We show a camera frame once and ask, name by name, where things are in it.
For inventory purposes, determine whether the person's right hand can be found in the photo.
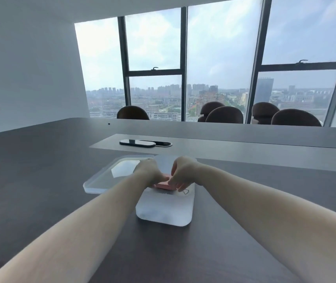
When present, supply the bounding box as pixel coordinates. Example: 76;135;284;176
168;156;204;192

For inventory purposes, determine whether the person's left hand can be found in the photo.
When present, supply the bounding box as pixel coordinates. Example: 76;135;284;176
133;158;169;188

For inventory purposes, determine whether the pink notepad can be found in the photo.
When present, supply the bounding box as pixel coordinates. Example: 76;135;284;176
154;174;178;192

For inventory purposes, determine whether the person's left forearm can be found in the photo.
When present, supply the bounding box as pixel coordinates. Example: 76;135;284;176
0;171;149;283

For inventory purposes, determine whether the person's right forearm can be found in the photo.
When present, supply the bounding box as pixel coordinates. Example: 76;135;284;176
196;164;336;283

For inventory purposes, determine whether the clear plastic container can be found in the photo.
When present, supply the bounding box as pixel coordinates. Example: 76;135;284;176
135;154;197;227

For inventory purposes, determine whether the black smartphone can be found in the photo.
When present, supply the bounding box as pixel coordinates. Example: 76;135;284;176
119;139;157;148

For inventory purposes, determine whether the clear plastic lid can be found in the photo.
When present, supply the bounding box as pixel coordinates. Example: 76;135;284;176
83;155;157;194

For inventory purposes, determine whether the brown office chair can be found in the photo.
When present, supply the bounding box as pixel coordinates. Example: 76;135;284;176
251;102;280;125
205;106;244;124
198;101;226;122
271;109;322;127
117;106;150;120

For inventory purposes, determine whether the dark window frame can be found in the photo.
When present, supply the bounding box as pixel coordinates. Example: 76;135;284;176
74;0;336;128

